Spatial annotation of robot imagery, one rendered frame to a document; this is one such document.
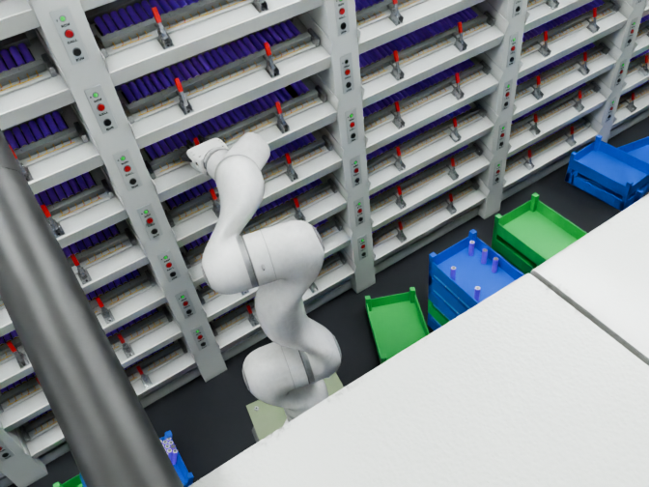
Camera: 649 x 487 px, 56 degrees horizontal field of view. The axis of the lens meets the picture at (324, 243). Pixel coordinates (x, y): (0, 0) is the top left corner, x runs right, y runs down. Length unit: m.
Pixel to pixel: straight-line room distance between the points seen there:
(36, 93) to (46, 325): 1.36
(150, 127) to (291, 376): 0.74
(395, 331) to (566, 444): 2.16
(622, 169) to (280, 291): 2.15
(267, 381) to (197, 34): 0.86
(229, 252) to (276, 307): 0.17
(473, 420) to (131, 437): 0.12
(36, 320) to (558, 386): 0.19
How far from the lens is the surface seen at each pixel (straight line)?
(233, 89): 1.73
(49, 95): 1.55
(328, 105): 1.93
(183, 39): 1.61
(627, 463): 0.25
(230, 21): 1.65
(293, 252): 1.10
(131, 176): 1.69
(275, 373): 1.40
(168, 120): 1.67
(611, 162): 3.09
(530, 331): 0.27
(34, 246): 0.23
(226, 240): 1.11
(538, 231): 2.33
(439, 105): 2.25
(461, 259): 2.20
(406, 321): 2.42
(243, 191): 1.12
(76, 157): 1.65
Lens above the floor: 1.94
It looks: 45 degrees down
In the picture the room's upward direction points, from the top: 9 degrees counter-clockwise
